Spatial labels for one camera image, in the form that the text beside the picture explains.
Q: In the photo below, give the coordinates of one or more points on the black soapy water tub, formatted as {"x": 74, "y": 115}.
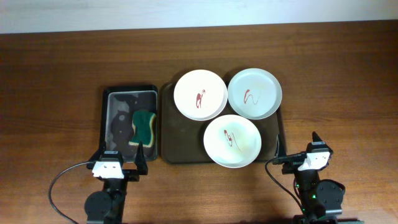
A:
{"x": 119, "y": 103}

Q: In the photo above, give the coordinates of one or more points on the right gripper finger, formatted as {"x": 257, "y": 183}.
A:
{"x": 316, "y": 137}
{"x": 280, "y": 150}

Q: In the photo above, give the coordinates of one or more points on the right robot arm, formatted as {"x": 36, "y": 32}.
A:
{"x": 320, "y": 200}

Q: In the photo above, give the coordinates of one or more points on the pale blue plate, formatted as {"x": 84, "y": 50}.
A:
{"x": 254, "y": 93}

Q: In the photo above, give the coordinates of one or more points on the white plate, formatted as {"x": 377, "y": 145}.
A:
{"x": 200, "y": 95}
{"x": 232, "y": 141}

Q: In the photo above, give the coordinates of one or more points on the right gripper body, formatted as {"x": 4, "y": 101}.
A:
{"x": 289, "y": 168}

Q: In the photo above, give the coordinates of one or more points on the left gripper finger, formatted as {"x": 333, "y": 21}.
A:
{"x": 97, "y": 155}
{"x": 140, "y": 160}

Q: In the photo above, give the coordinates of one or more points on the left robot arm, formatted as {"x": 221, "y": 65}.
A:
{"x": 107, "y": 205}

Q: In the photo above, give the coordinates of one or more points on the green yellow scrub sponge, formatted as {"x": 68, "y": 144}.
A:
{"x": 143, "y": 127}

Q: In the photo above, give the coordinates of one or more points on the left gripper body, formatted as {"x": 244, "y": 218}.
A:
{"x": 131, "y": 175}

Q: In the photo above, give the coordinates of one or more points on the brown plastic serving tray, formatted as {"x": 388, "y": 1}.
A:
{"x": 181, "y": 138}

